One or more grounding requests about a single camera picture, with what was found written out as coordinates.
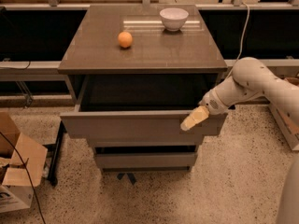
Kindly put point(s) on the open cardboard box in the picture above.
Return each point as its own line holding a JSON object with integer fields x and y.
{"x": 22, "y": 164}

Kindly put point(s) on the white ceramic bowl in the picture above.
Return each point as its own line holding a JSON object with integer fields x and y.
{"x": 173, "y": 18}

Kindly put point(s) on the black metal stand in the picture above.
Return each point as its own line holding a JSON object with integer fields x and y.
{"x": 53, "y": 153}

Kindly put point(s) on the grey bottom drawer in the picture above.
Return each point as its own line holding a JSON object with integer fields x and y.
{"x": 155, "y": 160}

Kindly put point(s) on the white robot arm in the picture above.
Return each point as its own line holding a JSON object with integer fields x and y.
{"x": 248, "y": 79}

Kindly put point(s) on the grey top drawer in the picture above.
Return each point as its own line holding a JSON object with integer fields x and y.
{"x": 140, "y": 110}

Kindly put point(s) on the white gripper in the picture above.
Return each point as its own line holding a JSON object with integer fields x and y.
{"x": 212, "y": 104}

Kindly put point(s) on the orange fruit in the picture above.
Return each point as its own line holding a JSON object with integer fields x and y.
{"x": 125, "y": 39}

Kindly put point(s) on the grey drawer cabinet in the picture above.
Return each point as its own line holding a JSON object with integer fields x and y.
{"x": 95, "y": 50}

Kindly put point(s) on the grey drawer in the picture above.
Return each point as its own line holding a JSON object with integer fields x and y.
{"x": 155, "y": 160}
{"x": 140, "y": 110}

